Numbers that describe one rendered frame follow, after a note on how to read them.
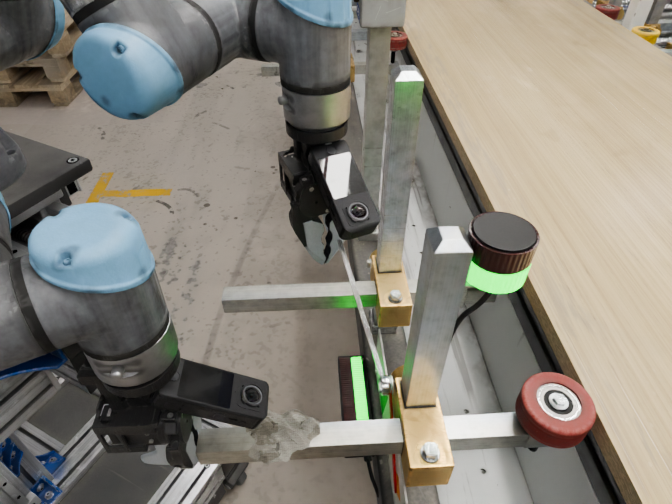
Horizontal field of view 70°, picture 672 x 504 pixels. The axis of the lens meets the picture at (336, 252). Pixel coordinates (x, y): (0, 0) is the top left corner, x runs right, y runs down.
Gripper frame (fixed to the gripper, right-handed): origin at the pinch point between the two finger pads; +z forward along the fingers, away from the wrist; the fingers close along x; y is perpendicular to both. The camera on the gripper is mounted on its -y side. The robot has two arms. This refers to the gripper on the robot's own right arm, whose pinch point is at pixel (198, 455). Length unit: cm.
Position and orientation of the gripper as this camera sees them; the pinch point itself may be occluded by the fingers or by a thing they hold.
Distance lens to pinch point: 65.0
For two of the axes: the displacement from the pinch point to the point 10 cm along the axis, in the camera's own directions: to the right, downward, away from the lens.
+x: 0.6, 6.6, -7.5
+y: -10.0, 0.3, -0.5
